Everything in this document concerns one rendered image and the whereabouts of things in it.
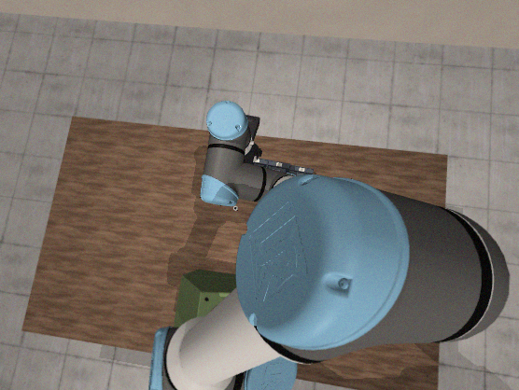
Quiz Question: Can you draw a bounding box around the grey three-compartment bin rack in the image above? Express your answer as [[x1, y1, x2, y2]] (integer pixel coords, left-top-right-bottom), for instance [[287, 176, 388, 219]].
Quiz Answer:
[[254, 158, 314, 176]]

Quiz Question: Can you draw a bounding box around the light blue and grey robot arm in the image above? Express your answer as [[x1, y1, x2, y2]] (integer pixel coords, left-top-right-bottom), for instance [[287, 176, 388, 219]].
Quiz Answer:
[[148, 101, 510, 390]]

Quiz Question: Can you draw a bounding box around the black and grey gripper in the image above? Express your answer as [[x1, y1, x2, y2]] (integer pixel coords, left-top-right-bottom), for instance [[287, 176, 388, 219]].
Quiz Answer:
[[244, 143, 262, 164]]

